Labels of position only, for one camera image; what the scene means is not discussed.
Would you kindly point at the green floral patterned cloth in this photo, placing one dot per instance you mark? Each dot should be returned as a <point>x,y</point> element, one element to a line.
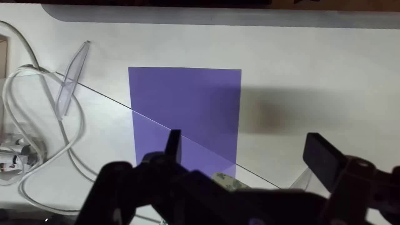
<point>227,182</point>

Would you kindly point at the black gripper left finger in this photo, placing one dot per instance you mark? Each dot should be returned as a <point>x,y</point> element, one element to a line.
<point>172,149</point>

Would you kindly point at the purple paper sheet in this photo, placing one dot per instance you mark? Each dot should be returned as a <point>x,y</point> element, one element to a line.
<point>204,104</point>

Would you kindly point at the light wooden tray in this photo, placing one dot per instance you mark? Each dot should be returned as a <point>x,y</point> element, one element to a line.
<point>4,49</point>

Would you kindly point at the clear acrylic countertop shield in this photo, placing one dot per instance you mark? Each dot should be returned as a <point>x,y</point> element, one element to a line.
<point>69,85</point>

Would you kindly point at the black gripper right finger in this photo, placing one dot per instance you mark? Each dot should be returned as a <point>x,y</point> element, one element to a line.
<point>322,159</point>

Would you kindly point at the small white adapter plug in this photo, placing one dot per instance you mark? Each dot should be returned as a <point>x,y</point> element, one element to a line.
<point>15,155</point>

